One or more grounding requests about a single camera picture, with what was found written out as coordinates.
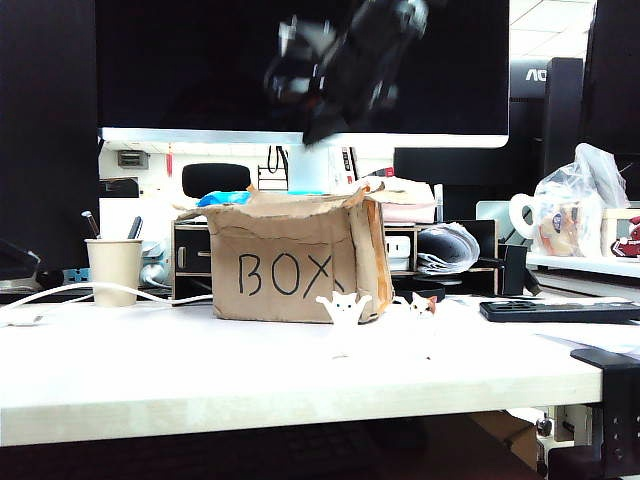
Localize beige wooden box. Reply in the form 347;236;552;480
601;208;640;257

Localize black remote control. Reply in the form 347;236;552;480
478;299;640;324

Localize black monitor glossy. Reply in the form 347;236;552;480
579;0;640;157

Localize white carton red label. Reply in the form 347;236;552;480
327;147;360;187

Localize rolled newspaper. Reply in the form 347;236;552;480
417;223;481;275

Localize blue plastic bag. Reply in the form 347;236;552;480
196;191;251;208

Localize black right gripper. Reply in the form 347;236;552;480
264;13;407;147

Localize clear plastic bag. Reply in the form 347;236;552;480
533;142;630;259

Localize black monitor tall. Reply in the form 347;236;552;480
0;0;101;281

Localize black chair headrest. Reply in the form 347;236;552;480
181;163;252;200

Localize white riser shelf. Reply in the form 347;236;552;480
525;252;640;280

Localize pink folded stack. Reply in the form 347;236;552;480
362;174;436;225

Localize white orange cat figurine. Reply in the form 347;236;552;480
395;291;439;322

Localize brown cardboard box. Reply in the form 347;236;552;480
469;409;540;469

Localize white printed mug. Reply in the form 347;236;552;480
508;193;602;258

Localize black desk clamp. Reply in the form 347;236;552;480
547;348;640;470

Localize black AOC monitor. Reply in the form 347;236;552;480
508;57;585;177

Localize silver tipped pen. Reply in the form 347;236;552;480
80;210;101;241

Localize red white doll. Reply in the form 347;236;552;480
609;215;640;259

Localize black wooden desk organizer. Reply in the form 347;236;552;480
169;219;499;301

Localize brown paper box marked BOX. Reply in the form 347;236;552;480
172;183;395;325

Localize white cat figurine raised arms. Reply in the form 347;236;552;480
314;291;374;360

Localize black angled bracket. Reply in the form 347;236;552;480
501;243;541;297

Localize large black monitor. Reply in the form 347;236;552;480
94;0;510;150

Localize white cable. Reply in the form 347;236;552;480
0;282;214;329

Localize beige paper cup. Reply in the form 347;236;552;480
83;238;145;308

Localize low black monitor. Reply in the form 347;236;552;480
393;147;546;221

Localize black wire rack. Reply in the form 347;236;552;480
257;146;291;192

